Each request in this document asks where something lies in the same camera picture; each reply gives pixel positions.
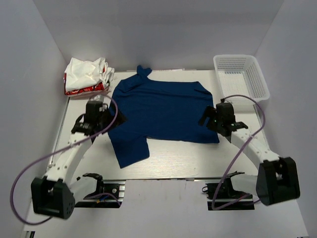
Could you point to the white and red t shirt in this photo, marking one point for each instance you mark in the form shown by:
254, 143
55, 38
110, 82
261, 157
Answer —
84, 77

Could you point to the white perforated plastic basket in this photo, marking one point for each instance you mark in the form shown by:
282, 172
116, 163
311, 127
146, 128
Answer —
240, 75

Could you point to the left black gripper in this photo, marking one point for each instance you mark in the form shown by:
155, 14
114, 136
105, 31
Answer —
106, 111

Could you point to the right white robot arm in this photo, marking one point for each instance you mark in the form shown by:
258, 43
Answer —
277, 179

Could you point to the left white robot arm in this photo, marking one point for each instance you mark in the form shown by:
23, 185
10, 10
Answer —
55, 194

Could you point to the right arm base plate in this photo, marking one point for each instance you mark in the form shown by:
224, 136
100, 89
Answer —
224, 197

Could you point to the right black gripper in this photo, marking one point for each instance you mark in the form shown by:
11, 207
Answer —
211, 112

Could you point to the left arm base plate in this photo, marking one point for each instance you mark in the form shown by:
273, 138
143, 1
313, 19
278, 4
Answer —
111, 197

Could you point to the blue t shirt with print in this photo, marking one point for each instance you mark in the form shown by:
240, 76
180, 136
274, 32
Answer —
157, 110

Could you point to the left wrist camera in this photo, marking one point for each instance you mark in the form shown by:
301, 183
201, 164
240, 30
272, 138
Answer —
97, 98

